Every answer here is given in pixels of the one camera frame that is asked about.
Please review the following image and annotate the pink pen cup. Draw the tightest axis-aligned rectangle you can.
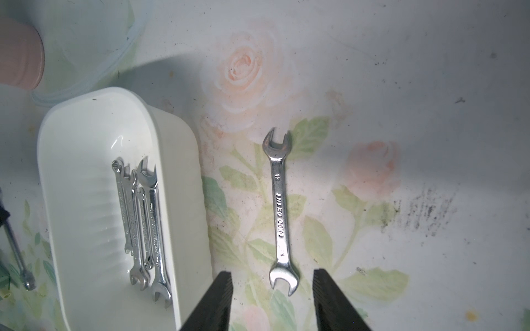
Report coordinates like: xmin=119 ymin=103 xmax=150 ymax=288
xmin=1 ymin=16 xmax=45 ymax=91

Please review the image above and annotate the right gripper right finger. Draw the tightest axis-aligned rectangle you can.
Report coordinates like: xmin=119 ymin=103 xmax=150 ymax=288
xmin=312 ymin=268 xmax=371 ymax=331

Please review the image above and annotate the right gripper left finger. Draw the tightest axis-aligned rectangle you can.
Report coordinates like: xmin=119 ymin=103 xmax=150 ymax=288
xmin=180 ymin=271 xmax=233 ymax=331

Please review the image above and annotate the silver wrench in box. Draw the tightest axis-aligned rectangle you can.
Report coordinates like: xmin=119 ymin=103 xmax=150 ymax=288
xmin=111 ymin=157 xmax=133 ymax=254
xmin=127 ymin=170 xmax=150 ymax=291

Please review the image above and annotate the large silver open-end wrench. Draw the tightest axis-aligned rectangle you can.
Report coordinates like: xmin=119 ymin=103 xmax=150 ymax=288
xmin=137 ymin=157 xmax=173 ymax=308

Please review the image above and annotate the clear plastic lid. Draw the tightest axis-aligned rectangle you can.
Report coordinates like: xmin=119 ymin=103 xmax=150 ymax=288
xmin=31 ymin=1 xmax=154 ymax=107

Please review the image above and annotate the small silver wrench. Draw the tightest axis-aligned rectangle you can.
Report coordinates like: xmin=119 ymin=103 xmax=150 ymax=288
xmin=1 ymin=201 xmax=36 ymax=291

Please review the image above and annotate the white storage box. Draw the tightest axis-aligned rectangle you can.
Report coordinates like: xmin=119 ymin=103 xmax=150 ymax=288
xmin=37 ymin=88 xmax=213 ymax=330

